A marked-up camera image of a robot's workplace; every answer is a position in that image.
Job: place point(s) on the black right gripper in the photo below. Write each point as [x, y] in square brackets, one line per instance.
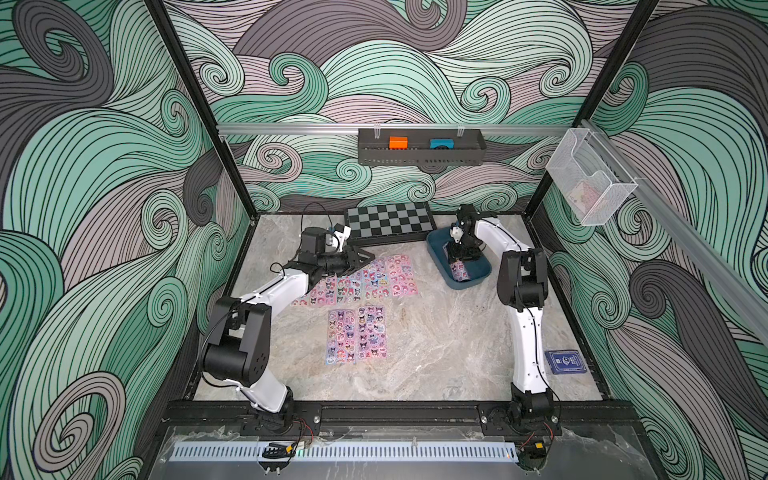
[457, 254]

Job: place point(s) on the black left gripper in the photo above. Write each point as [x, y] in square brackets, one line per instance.
[350, 259]

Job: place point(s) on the lilac small sticker sheet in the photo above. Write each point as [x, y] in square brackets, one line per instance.
[349, 288]

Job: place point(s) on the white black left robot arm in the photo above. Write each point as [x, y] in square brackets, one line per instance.
[236, 347]

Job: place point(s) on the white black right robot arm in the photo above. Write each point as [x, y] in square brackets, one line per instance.
[522, 287]

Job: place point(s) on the teal plastic storage box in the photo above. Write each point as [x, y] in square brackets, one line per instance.
[479, 270]

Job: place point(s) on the black grey chessboard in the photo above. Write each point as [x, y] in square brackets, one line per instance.
[397, 223]

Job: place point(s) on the teal block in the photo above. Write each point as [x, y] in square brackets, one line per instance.
[441, 144]

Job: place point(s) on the orange block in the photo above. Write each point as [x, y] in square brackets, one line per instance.
[398, 143]

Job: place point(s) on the blue card pack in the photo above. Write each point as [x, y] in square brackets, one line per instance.
[565, 362]

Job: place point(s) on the black wall shelf tray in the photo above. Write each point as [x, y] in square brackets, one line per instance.
[372, 148]

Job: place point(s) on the aluminium rail back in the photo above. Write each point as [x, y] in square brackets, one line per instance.
[303, 128]

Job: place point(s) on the aluminium rail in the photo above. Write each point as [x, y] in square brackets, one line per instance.
[738, 294]
[303, 128]

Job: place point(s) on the clear acrylic wall holder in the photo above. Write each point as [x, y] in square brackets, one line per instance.
[590, 176]

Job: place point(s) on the white slotted cable duct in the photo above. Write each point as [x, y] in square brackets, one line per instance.
[387, 451]

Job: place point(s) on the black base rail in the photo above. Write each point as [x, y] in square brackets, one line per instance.
[330, 419]

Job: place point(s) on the aluminium rail right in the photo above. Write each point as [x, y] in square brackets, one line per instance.
[738, 294]

